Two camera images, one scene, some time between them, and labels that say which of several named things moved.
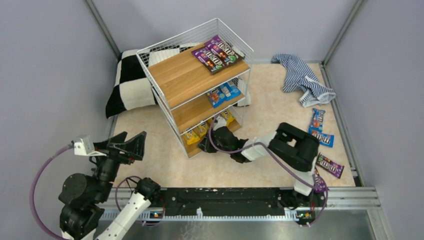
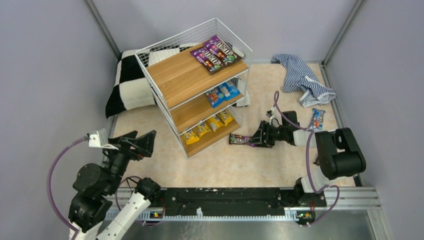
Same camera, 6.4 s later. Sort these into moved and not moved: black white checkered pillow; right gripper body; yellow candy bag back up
Moved: right gripper body
Not moved: yellow candy bag back up; black white checkered pillow
